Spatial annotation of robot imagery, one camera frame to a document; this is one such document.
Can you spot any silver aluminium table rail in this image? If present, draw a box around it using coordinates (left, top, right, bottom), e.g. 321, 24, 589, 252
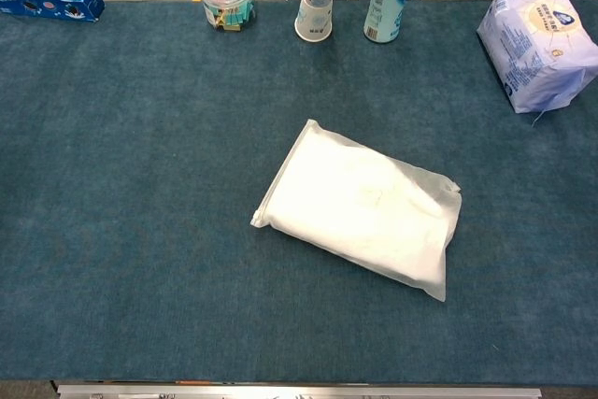
56, 383, 543, 399

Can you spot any white frosted zip bag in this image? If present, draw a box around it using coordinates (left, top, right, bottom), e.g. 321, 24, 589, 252
251, 118, 463, 303

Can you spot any blue tissue paper pack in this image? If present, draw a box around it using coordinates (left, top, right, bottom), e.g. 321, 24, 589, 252
476, 0, 598, 115

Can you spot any blue felt table cloth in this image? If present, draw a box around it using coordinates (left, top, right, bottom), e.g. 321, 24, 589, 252
0, 0, 598, 384

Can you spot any white paper cup with lid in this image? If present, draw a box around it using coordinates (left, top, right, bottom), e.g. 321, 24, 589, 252
293, 0, 338, 42

